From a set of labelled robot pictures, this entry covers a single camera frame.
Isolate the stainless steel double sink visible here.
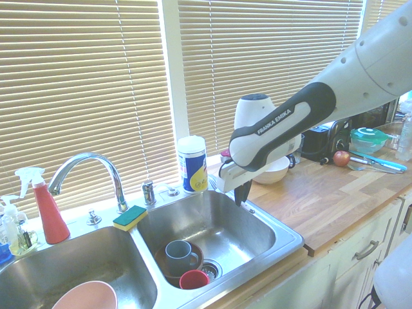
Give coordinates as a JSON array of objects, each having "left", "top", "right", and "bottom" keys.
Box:
[{"left": 0, "top": 189, "right": 305, "bottom": 309}]

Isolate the chrome gooseneck faucet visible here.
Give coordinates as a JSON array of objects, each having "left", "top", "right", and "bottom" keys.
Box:
[{"left": 48, "top": 152, "right": 130, "bottom": 214}]

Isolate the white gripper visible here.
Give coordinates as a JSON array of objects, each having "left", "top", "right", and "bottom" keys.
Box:
[{"left": 216, "top": 162, "right": 259, "bottom": 207}]

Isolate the black toaster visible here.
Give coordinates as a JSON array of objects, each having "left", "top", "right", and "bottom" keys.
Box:
[{"left": 301, "top": 118, "right": 353, "bottom": 162}]

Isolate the clear drinking glass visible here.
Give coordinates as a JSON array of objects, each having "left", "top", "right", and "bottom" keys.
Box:
[{"left": 290, "top": 141, "right": 305, "bottom": 165}]

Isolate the white wipes canister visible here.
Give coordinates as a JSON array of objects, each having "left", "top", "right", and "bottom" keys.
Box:
[{"left": 177, "top": 135, "right": 210, "bottom": 195}]

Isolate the metal drain strainer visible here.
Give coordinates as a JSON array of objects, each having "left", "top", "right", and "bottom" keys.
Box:
[{"left": 200, "top": 258, "right": 223, "bottom": 278}]

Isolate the teal handled knife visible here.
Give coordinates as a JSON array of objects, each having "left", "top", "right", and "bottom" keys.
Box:
[{"left": 349, "top": 150, "right": 408, "bottom": 175}]

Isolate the clear water bottle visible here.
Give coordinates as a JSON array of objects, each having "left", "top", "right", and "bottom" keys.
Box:
[{"left": 395, "top": 113, "right": 412, "bottom": 162}]

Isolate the yellow liquid soap bottle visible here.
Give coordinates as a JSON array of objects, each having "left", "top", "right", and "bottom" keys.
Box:
[{"left": 8, "top": 221, "right": 40, "bottom": 257}]

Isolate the grey mug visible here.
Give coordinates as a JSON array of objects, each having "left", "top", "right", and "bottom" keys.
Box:
[{"left": 164, "top": 239, "right": 201, "bottom": 273}]

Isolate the white bowl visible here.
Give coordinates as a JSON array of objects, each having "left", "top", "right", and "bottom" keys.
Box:
[{"left": 252, "top": 156, "right": 290, "bottom": 185}]

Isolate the pink bowl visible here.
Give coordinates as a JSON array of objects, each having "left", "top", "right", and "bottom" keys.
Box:
[{"left": 50, "top": 280, "right": 118, "bottom": 309}]

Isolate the clear pump soap bottle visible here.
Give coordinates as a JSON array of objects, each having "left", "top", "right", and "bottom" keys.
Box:
[{"left": 0, "top": 194, "right": 21, "bottom": 248}]

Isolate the metal cabinet drawer handle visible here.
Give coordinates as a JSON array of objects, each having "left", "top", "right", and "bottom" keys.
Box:
[{"left": 354, "top": 239, "right": 380, "bottom": 261}]

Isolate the red apple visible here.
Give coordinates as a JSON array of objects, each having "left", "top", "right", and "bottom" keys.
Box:
[{"left": 332, "top": 150, "right": 351, "bottom": 167}]

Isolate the cream kitchen cabinet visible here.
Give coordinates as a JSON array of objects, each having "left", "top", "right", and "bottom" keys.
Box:
[{"left": 221, "top": 192, "right": 412, "bottom": 309}]

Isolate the red spray bottle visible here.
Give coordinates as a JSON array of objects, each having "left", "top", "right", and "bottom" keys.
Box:
[{"left": 14, "top": 167, "right": 71, "bottom": 245}]

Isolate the black cable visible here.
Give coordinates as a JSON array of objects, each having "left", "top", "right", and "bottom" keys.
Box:
[{"left": 358, "top": 285, "right": 382, "bottom": 309}]

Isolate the black microwave oven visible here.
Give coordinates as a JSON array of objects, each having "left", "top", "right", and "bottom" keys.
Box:
[{"left": 350, "top": 98, "right": 399, "bottom": 128}]

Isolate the green lidded food container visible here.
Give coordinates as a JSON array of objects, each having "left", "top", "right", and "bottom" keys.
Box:
[{"left": 350, "top": 127, "right": 391, "bottom": 155}]

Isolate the medium beige window blind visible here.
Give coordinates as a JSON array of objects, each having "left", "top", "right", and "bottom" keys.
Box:
[{"left": 176, "top": 0, "right": 365, "bottom": 156}]

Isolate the wide beige window blind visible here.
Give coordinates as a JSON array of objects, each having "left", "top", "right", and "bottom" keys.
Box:
[{"left": 0, "top": 0, "right": 175, "bottom": 220}]

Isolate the green and yellow sponge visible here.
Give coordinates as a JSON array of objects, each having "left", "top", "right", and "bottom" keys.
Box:
[{"left": 112, "top": 204, "right": 149, "bottom": 232}]

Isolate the brown bowl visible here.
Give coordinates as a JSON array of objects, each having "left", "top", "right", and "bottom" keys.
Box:
[{"left": 154, "top": 240, "right": 205, "bottom": 281}]

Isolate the red cup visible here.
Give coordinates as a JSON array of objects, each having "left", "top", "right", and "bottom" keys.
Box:
[{"left": 178, "top": 269, "right": 211, "bottom": 290}]

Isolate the silver metal fork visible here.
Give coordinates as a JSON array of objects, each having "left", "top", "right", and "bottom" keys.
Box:
[{"left": 208, "top": 178, "right": 256, "bottom": 214}]

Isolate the narrow beige window blind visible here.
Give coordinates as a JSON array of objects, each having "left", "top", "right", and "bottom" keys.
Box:
[{"left": 366, "top": 0, "right": 397, "bottom": 36}]

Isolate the chrome faucet knob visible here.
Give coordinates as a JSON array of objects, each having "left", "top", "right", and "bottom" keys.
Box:
[{"left": 86, "top": 208, "right": 102, "bottom": 226}]

